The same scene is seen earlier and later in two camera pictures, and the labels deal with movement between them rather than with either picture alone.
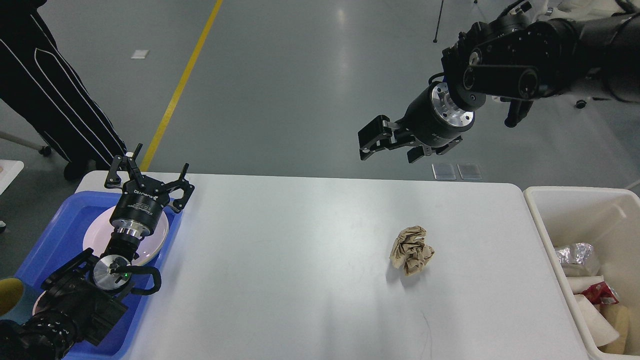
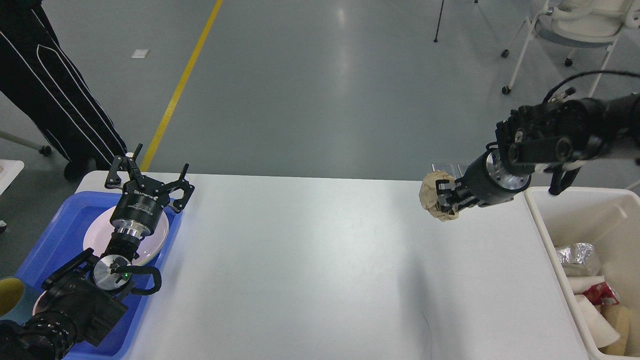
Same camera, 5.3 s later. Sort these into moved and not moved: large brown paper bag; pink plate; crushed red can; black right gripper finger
Moved: black right gripper finger
Not moved: crushed red can; pink plate; large brown paper bag
